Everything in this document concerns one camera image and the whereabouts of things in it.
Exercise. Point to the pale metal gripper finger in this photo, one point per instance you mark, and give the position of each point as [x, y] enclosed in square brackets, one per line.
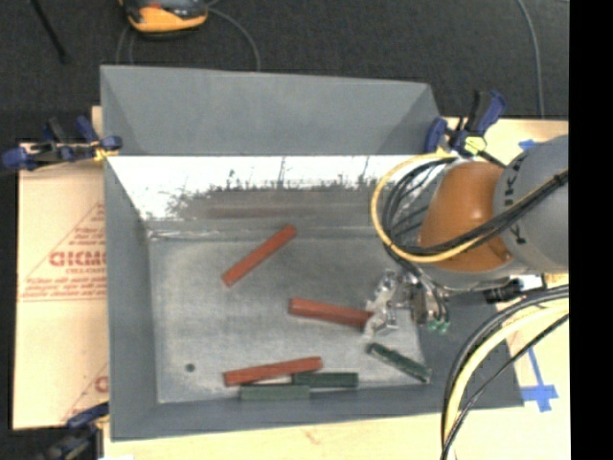
[386, 326]
[387, 289]

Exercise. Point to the dark green flat block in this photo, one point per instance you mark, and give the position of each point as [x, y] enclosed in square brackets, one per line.
[275, 392]
[397, 361]
[330, 380]

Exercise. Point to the red-brown flat block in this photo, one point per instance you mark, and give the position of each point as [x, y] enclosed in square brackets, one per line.
[258, 255]
[325, 311]
[273, 371]

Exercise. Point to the grey metal bin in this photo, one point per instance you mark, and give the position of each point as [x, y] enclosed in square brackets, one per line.
[239, 113]

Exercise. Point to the brown cardboard board red print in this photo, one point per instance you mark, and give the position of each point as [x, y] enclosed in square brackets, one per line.
[57, 209]

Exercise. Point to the black cylinder on white bracket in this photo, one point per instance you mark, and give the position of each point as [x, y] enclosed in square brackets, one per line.
[500, 293]

